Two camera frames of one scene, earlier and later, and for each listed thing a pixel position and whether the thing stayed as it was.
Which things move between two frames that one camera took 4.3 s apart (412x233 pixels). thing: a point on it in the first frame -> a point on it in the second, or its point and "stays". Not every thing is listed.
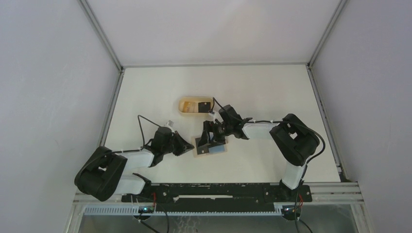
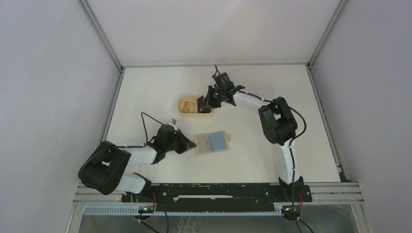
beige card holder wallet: [208, 149] stays
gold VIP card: [189, 107] stays
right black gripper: [208, 127] -> [213, 105]
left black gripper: [183, 146] stays
